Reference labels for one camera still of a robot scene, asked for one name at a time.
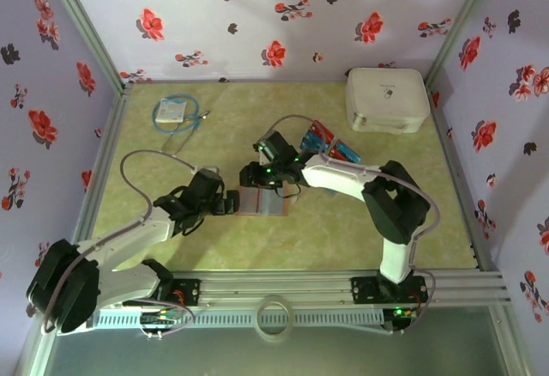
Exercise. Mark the blue VIP card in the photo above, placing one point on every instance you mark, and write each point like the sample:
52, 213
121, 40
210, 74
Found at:
311, 142
348, 153

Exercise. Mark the clear acrylic card stand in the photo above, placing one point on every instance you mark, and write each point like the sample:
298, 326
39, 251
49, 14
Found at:
329, 139

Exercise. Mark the red VIP card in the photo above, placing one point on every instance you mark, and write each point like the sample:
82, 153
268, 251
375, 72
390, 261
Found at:
324, 131

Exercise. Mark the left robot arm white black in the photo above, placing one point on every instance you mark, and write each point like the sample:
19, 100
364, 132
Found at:
120, 238

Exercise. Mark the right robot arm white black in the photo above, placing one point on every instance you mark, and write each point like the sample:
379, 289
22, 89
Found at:
343, 176

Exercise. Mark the white flat packet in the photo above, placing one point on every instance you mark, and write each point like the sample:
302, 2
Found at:
170, 110

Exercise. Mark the clear tape roll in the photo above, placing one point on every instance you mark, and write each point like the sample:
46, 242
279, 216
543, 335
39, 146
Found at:
259, 319

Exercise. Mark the green control board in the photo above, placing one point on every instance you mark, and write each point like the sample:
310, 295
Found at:
161, 318
405, 313

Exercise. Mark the white zip pouch case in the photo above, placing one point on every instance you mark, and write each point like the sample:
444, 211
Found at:
386, 97

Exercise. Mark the aluminium cross rail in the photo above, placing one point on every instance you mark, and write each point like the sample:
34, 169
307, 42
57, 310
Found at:
274, 283

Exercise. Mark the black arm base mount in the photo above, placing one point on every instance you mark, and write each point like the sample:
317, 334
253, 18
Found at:
364, 290
188, 292

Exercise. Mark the aluminium frame post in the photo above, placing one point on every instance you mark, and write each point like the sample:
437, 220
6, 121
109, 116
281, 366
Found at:
456, 28
88, 28

